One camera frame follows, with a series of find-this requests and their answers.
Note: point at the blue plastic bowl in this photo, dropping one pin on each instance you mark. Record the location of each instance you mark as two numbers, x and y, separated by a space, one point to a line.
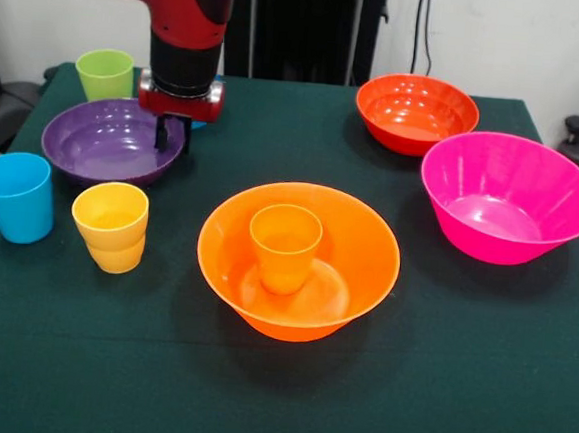
199 124

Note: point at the large orange plastic bowl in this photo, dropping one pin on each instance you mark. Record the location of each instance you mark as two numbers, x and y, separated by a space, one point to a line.
356 262

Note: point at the dark green table cloth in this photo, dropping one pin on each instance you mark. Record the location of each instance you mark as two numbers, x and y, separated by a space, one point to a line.
107 362

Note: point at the red-orange plastic bowl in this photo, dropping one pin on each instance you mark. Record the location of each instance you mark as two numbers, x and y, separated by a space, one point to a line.
419 99

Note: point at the orange plastic cup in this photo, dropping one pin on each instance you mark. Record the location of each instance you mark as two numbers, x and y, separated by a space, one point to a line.
283 266

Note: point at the blue plastic cup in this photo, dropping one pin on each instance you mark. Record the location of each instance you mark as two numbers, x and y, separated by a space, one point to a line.
14 210

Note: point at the purple plastic bowl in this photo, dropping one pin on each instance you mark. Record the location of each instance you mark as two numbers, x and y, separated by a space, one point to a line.
104 152

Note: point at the black chair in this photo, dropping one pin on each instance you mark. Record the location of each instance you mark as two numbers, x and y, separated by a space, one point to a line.
7 104

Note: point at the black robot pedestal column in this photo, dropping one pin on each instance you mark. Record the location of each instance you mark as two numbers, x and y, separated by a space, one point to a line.
304 27

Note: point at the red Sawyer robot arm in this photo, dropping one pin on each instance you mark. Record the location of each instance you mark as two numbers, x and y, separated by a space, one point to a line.
185 17

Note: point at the large pink plastic bowl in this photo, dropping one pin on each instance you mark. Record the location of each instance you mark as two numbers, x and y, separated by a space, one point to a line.
493 242

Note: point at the lime green plastic cup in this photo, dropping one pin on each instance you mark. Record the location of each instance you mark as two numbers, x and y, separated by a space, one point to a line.
104 79

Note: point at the yellow plastic cup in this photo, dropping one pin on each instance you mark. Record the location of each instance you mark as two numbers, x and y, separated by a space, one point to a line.
111 247

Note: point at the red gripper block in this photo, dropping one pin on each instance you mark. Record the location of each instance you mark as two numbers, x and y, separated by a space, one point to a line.
178 106

